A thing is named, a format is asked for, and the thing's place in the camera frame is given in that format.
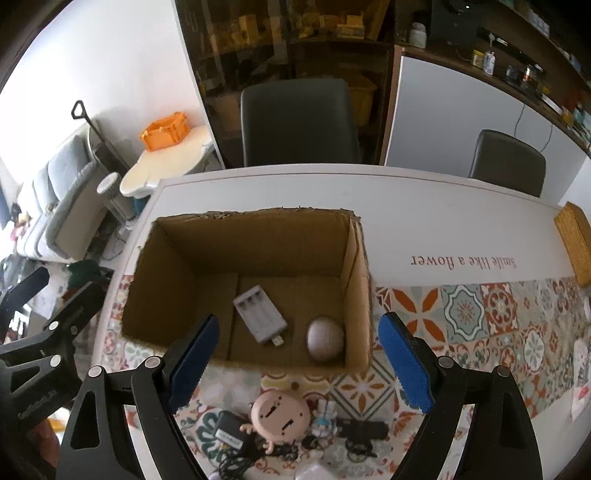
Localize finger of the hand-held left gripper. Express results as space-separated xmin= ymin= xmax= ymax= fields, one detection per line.
xmin=0 ymin=279 xmax=109 ymax=370
xmin=0 ymin=267 xmax=51 ymax=319

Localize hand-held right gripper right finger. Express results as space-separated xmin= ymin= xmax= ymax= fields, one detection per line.
xmin=378 ymin=312 xmax=544 ymax=480

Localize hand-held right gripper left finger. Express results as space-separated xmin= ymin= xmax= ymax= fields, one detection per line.
xmin=60 ymin=314 xmax=221 ymax=480

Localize white blue figurine keychain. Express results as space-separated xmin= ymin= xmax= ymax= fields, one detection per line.
xmin=311 ymin=401 xmax=340 ymax=439

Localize brown cardboard box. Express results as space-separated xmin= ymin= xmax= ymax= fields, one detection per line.
xmin=121 ymin=209 xmax=374 ymax=372

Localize black power adapter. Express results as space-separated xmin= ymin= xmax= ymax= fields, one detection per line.
xmin=213 ymin=411 xmax=257 ymax=455

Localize black plastic gadget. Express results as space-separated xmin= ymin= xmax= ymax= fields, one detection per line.
xmin=339 ymin=418 xmax=389 ymax=459

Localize grey battery charger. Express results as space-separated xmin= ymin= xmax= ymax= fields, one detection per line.
xmin=233 ymin=285 xmax=291 ymax=346

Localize grey egg-shaped object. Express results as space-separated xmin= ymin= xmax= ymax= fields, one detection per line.
xmin=307 ymin=316 xmax=346 ymax=361

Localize pink round toy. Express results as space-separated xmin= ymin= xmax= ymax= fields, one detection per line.
xmin=240 ymin=388 xmax=311 ymax=455

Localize patterned tile print table mat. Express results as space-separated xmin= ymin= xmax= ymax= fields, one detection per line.
xmin=95 ymin=272 xmax=591 ymax=480

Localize grey sofa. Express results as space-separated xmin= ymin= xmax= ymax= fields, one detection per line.
xmin=18 ymin=124 xmax=121 ymax=264

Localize white cylindrical fan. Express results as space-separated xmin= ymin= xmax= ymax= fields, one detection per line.
xmin=97 ymin=172 xmax=136 ymax=222

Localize white plastic object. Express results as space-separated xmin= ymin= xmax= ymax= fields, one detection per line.
xmin=295 ymin=464 xmax=334 ymax=480

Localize white leaf print cloth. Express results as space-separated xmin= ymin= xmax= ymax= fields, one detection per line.
xmin=570 ymin=339 xmax=591 ymax=423

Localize white flower-shaped side table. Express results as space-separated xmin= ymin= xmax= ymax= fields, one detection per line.
xmin=120 ymin=126 xmax=217 ymax=197

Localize orange plastic crate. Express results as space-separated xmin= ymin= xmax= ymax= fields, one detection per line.
xmin=140 ymin=112 xmax=190 ymax=152

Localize woven basket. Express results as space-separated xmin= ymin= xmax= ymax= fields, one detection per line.
xmin=554 ymin=201 xmax=591 ymax=287

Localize dark grey chair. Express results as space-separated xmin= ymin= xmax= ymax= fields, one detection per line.
xmin=468 ymin=129 xmax=547 ymax=198
xmin=240 ymin=78 xmax=361 ymax=168

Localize dark glass cabinet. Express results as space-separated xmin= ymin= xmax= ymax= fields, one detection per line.
xmin=175 ymin=0 xmax=399 ymax=169

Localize black appliance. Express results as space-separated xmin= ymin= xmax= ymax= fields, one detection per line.
xmin=429 ymin=0 xmax=479 ymax=47

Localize black adapter cable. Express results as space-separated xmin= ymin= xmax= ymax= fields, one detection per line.
xmin=216 ymin=440 xmax=301 ymax=478

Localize black long-handled tool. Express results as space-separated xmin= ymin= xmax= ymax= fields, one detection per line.
xmin=71 ymin=100 xmax=131 ymax=174

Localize white wall cable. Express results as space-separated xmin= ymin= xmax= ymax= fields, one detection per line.
xmin=512 ymin=102 xmax=555 ymax=153

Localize wooden wall shelf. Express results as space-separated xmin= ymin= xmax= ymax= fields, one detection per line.
xmin=394 ymin=0 xmax=591 ymax=158

